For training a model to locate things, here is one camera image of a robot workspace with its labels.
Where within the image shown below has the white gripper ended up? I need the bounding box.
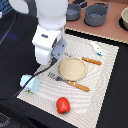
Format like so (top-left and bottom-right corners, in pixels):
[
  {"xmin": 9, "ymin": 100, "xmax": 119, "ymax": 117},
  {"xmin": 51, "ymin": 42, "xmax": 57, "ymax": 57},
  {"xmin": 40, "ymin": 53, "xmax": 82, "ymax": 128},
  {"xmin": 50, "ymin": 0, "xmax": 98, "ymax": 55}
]
[{"xmin": 32, "ymin": 25, "xmax": 67, "ymax": 65}]

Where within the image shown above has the white toy fish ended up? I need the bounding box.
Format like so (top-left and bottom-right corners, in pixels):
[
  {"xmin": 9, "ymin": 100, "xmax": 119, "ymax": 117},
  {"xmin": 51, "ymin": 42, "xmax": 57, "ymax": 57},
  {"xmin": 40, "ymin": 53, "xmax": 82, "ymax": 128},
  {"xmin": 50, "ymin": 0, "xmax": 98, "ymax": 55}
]
[{"xmin": 90, "ymin": 42, "xmax": 103, "ymax": 56}]

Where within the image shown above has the red toy tomato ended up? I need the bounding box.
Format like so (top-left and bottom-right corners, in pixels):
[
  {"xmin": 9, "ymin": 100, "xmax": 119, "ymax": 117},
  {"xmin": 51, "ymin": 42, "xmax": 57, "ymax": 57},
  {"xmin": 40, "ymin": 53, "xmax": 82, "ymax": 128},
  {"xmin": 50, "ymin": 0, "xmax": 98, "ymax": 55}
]
[{"xmin": 56, "ymin": 97, "xmax": 71, "ymax": 114}]

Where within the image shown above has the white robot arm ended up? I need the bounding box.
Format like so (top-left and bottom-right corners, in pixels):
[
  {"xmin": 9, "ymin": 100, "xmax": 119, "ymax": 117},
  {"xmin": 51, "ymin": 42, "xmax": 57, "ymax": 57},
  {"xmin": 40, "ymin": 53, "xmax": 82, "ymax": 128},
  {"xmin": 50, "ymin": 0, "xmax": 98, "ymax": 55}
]
[{"xmin": 9, "ymin": 0, "xmax": 68, "ymax": 65}]

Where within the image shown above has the beige round plate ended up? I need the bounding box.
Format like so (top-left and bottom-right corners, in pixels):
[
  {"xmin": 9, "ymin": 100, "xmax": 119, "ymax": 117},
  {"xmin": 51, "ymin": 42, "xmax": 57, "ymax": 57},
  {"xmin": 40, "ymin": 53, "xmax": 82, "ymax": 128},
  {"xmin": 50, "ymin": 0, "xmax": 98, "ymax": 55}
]
[{"xmin": 59, "ymin": 57, "xmax": 87, "ymax": 81}]

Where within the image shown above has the small grey pot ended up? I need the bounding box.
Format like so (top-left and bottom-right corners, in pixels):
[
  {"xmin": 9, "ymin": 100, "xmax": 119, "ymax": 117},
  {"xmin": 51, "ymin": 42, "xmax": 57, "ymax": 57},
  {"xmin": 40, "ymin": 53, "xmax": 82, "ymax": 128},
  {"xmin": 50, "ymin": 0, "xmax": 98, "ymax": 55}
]
[{"xmin": 66, "ymin": 1, "xmax": 87, "ymax": 21}]

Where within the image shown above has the woven beige placemat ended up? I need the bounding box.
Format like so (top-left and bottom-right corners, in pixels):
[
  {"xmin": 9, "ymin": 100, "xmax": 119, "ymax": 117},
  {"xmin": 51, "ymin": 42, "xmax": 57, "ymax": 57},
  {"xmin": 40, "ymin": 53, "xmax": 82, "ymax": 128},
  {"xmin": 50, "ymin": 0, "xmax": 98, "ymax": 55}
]
[{"xmin": 18, "ymin": 34, "xmax": 118, "ymax": 128}]

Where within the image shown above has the large grey pot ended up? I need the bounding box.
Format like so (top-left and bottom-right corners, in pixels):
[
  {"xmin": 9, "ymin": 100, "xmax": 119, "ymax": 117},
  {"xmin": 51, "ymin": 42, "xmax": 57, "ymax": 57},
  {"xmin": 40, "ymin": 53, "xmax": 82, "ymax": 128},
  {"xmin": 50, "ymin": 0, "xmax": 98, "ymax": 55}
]
[{"xmin": 84, "ymin": 3, "xmax": 111, "ymax": 27}]

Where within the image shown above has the beige bowl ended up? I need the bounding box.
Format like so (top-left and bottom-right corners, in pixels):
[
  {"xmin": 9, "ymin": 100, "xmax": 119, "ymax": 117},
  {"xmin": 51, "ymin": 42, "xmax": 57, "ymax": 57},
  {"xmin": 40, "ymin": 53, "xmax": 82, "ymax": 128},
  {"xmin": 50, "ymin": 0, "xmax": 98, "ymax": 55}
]
[{"xmin": 121, "ymin": 7, "xmax": 128, "ymax": 30}]

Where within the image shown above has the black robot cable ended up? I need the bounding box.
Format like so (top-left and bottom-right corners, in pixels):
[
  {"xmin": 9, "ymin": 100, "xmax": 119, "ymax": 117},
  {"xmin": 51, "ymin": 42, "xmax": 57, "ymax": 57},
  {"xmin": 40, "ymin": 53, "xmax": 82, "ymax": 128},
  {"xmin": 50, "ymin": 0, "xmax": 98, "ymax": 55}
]
[{"xmin": 0, "ymin": 58, "xmax": 58, "ymax": 101}]

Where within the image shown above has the wooden handled fork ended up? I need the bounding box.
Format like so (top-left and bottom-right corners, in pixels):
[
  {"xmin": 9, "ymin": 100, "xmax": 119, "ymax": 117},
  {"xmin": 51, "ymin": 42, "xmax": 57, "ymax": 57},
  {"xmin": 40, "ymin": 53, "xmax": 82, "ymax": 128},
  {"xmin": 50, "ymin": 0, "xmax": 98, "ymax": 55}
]
[{"xmin": 48, "ymin": 72, "xmax": 90, "ymax": 92}]

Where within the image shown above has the wooden handled knife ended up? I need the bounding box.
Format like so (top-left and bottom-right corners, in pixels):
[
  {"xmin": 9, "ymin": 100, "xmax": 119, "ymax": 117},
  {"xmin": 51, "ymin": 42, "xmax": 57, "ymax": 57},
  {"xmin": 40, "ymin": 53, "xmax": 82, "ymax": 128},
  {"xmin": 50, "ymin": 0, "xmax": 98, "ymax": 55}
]
[{"xmin": 63, "ymin": 51, "xmax": 103, "ymax": 66}]

